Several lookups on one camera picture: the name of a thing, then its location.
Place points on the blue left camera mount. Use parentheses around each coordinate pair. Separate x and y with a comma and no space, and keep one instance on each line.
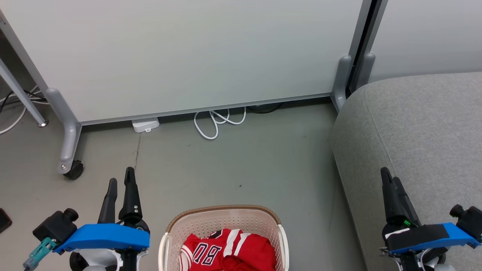
(105,237)

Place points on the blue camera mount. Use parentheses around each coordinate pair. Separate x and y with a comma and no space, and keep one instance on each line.
(425,237)
(105,237)

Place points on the large white partition panel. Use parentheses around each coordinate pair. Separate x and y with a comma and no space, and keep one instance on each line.
(188,56)

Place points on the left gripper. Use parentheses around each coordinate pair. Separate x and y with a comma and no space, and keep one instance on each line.
(135,224)

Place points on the short grey partition leg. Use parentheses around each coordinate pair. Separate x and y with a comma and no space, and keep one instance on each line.
(342,81)

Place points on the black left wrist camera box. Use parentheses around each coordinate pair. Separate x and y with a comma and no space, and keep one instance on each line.
(54,227)

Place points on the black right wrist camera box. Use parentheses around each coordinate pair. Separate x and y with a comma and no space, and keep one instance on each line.
(470,222)

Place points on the cream perforated laundry basket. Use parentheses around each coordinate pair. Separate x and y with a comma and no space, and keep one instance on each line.
(222,220)

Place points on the grey fabric sofa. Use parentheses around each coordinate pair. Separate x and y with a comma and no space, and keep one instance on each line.
(421,135)

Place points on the small black object on floor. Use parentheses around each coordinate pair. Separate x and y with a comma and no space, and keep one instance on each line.
(4,220)

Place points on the white power adapter box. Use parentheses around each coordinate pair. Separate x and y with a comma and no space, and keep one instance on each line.
(145,125)

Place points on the black caster wheel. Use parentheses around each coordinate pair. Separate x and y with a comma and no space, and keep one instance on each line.
(75,170)

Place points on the red jersey with black numbers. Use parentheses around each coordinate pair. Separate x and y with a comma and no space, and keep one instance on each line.
(229,252)

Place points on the blue right camera mount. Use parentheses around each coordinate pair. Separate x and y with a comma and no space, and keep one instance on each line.
(425,237)

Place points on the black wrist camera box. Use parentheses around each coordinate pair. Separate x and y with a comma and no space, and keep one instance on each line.
(470,222)
(54,227)

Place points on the grey leg of narrow partition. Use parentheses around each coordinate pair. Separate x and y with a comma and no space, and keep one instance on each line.
(366,69)

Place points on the grey slanted table leg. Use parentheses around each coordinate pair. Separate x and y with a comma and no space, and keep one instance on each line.
(20,94)

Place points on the narrow white partition panel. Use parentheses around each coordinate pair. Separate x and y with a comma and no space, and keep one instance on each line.
(425,34)

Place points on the grey partition leg with caster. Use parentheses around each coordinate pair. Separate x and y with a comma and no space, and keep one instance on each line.
(67,128)

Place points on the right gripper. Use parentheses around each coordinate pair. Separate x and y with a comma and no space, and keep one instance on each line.
(393,227)

